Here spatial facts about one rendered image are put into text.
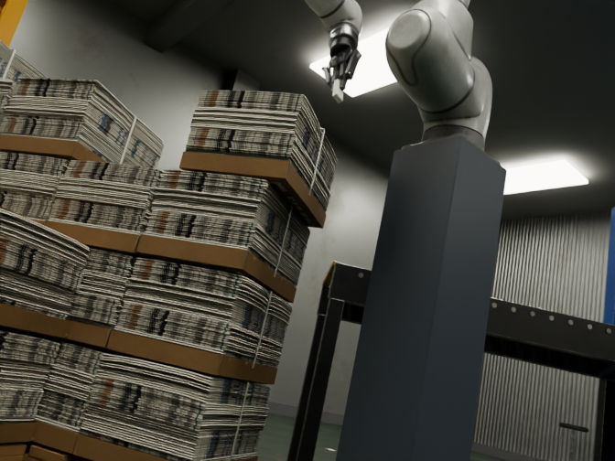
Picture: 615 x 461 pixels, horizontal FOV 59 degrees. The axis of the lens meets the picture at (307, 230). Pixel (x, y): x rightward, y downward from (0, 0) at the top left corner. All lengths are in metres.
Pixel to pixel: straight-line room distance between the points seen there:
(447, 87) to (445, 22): 0.14
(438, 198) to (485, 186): 0.14
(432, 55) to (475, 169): 0.28
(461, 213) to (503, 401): 6.98
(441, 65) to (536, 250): 7.24
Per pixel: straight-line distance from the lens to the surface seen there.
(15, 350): 1.33
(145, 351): 1.30
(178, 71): 5.87
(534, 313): 1.99
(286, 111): 1.36
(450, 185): 1.25
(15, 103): 1.83
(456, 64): 1.29
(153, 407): 1.27
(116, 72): 5.58
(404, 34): 1.26
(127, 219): 1.42
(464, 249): 1.26
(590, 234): 8.16
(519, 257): 8.49
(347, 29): 1.73
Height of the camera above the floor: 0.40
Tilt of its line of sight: 15 degrees up
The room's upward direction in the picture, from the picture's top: 13 degrees clockwise
